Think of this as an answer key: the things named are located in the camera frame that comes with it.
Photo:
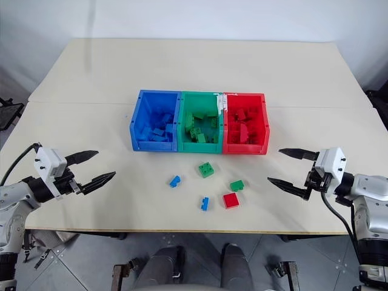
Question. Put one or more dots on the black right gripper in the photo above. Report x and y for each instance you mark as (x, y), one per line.
(318, 181)

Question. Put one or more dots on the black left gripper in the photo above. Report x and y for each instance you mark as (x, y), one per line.
(65, 183)

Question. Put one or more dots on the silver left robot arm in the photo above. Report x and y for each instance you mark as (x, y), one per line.
(12, 209)

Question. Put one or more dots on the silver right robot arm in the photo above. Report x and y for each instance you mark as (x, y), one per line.
(371, 197)

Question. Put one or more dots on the small green toy brick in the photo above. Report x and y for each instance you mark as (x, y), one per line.
(236, 185)

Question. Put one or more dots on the rounded red toy brick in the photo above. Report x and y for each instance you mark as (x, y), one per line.
(244, 134)

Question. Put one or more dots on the square red toy brick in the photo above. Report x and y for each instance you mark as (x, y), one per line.
(231, 201)

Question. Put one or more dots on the beige cloth bag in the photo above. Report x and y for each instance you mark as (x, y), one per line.
(51, 239)

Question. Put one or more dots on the blue plastic bin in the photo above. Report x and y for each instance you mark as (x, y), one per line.
(145, 104)

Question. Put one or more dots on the small blue toy brick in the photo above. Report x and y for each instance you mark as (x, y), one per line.
(175, 182)
(205, 204)

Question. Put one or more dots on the red plastic bin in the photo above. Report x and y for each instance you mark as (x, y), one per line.
(242, 101)

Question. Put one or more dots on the square green toy brick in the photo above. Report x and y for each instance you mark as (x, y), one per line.
(206, 169)

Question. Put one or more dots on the black mesh stand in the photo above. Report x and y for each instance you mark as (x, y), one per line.
(9, 115)

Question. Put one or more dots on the white tape strip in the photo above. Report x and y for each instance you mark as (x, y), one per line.
(220, 104)

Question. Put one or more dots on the black equipment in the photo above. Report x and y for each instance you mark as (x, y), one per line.
(379, 106)

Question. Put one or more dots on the dark rounded robot leg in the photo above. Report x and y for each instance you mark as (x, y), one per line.
(163, 266)
(236, 266)

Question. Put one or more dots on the green plastic bin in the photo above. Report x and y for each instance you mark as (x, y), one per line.
(200, 101)

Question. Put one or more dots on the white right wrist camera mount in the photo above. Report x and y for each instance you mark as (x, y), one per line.
(331, 163)

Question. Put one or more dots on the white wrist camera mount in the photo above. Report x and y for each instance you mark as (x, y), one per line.
(48, 160)
(331, 163)

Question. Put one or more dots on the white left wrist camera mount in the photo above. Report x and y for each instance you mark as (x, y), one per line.
(48, 160)

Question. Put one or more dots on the rusty metal frame post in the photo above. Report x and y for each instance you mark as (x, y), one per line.
(292, 276)
(119, 277)

